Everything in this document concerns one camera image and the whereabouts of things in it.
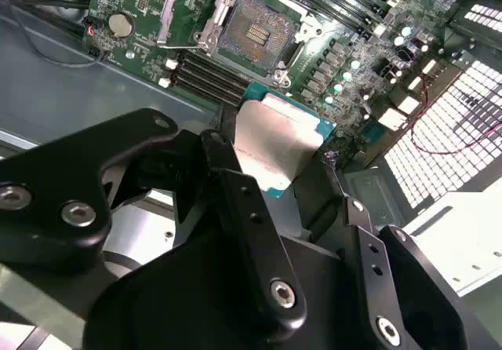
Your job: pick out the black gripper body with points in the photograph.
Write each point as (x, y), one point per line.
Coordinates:
(188, 307)

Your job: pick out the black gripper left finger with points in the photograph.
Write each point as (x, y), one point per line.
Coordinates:
(59, 208)

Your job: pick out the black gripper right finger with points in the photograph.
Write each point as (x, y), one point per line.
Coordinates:
(392, 279)

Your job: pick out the CPU with silver top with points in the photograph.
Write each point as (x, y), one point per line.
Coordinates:
(274, 138)

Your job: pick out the metal socket cover frame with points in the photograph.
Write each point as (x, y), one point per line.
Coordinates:
(169, 12)

